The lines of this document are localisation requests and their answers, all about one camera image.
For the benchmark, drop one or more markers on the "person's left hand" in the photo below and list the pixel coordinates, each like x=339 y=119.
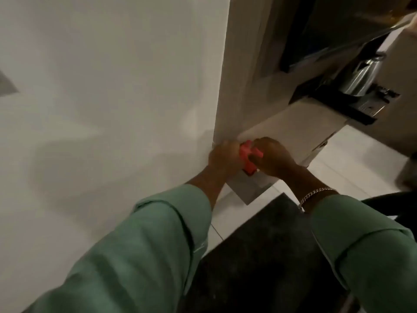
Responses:
x=224 y=158

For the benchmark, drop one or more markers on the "person's right hand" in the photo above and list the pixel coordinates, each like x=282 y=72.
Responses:
x=273 y=158

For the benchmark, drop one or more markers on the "person's left fingers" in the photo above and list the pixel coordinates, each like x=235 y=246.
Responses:
x=235 y=152

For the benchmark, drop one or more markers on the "person's right fingers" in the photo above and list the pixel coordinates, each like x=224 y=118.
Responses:
x=259 y=146

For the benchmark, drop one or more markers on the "pink plastic tool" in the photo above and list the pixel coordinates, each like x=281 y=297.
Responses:
x=249 y=158

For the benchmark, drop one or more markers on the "person's left forearm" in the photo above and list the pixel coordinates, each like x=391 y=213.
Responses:
x=130 y=250

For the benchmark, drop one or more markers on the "person's right forearm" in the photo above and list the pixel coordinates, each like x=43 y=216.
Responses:
x=355 y=237

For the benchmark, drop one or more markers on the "light wooden cabinet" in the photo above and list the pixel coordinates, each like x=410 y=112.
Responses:
x=293 y=123

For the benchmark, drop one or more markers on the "black kitchen appliance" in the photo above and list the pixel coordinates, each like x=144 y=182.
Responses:
x=345 y=101

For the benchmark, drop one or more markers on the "dark floor mat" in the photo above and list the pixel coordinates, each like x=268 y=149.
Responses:
x=264 y=260

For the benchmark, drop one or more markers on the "stainless steel kettle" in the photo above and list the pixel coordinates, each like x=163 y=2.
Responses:
x=360 y=76

